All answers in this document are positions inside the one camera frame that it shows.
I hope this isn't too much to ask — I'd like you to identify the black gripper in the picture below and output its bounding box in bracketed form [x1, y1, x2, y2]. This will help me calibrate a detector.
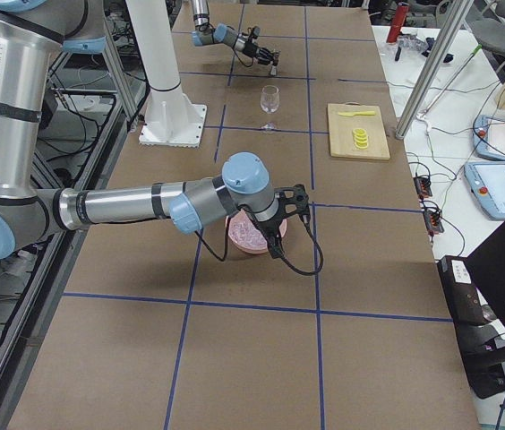
[256, 216, 283, 258]
[242, 41, 279, 65]

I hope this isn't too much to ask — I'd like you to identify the pink bowl of ice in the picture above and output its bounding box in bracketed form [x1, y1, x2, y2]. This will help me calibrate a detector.
[226, 211, 269, 254]

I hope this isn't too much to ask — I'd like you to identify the clear wine glass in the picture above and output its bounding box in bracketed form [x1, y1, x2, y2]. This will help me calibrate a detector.
[260, 85, 280, 132]

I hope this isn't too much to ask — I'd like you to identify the yellow plastic knife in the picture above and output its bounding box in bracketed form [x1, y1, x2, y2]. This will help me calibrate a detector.
[337, 110, 376, 117]

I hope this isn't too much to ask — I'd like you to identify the wooden cutting board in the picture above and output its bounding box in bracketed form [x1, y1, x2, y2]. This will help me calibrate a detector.
[327, 103, 390, 161]

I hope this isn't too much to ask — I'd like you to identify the red bottle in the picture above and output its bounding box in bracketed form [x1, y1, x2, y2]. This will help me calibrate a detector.
[386, 2, 409, 44]

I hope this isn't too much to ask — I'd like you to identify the black computer box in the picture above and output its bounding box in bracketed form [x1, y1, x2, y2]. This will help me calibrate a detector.
[437, 255, 505, 399]

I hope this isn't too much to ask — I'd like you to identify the near blue teach pendant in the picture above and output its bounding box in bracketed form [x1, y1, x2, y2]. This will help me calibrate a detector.
[464, 161, 505, 220]

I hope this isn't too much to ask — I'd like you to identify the blue teach pendant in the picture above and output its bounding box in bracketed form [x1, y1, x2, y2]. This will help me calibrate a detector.
[464, 161, 505, 220]
[473, 115, 505, 160]

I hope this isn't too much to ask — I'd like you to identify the far blue teach pendant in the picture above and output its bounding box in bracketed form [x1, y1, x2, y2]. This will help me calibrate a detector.
[473, 115, 505, 160]

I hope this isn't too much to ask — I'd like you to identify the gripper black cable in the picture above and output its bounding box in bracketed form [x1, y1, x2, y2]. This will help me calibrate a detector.
[193, 203, 324, 276]

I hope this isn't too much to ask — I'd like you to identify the white camera pedestal column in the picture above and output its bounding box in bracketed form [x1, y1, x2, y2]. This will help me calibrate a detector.
[126, 0, 207, 148]

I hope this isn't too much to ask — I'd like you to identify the aluminium frame post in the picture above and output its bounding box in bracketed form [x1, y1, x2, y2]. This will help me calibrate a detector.
[395, 0, 473, 140]

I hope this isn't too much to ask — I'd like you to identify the green handled reacher stick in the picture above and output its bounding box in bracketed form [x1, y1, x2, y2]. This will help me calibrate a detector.
[416, 44, 482, 121]

